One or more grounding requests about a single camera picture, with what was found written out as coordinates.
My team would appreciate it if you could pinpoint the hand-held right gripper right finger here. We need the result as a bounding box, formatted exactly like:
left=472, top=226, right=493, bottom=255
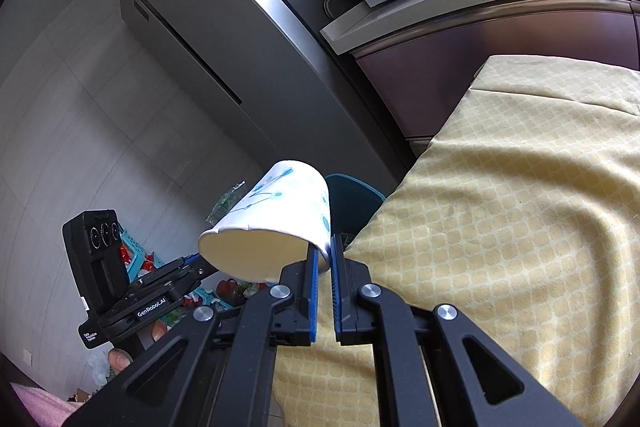
left=330, top=234, right=583, bottom=427

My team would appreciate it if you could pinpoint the person's left forearm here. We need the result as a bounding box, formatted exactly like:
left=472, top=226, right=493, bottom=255
left=10, top=381, right=97, bottom=427

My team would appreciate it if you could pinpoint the crumpled clear plastic bag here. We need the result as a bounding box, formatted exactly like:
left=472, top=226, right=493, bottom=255
left=87, top=349, right=114, bottom=389

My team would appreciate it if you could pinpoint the kitchen counter cabinet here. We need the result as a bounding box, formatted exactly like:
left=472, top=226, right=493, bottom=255
left=320, top=0, right=640, bottom=158

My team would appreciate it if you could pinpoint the grey refrigerator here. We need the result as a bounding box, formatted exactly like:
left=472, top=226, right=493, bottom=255
left=117, top=0, right=412, bottom=188

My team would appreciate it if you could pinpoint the teal plastic bin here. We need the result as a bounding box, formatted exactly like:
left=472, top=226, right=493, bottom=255
left=324, top=173, right=386, bottom=244

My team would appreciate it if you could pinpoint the person's left hand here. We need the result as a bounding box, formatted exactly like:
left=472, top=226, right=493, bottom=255
left=106, top=318, right=172, bottom=375

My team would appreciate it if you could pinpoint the yellow tablecloth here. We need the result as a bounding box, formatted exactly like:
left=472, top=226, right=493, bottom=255
left=270, top=54, right=640, bottom=427

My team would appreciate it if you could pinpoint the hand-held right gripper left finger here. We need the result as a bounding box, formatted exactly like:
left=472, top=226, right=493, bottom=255
left=62, top=244, right=321, bottom=427

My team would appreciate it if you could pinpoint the white blue-dotted paper cup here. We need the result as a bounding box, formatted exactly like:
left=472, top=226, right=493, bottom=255
left=198, top=160, right=332, bottom=283

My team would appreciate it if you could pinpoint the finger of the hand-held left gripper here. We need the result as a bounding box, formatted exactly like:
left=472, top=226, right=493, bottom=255
left=179, top=253, right=222, bottom=290

